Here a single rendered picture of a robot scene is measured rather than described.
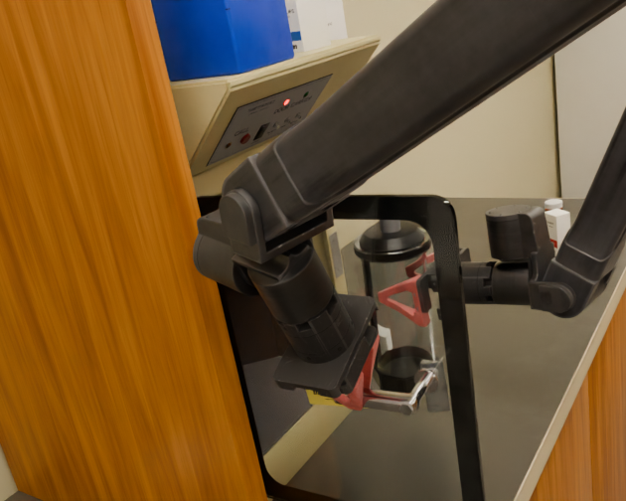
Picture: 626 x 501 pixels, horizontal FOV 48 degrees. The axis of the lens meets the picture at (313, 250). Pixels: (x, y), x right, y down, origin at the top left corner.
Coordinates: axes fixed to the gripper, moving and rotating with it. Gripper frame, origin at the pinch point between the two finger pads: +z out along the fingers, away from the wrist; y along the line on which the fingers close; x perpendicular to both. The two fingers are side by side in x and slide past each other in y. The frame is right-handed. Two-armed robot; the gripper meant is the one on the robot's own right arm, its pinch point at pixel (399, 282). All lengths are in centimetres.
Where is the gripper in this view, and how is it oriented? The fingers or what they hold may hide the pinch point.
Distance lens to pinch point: 101.2
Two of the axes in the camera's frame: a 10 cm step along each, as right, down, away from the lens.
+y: -5.3, 3.7, -7.6
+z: -8.2, 0.2, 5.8
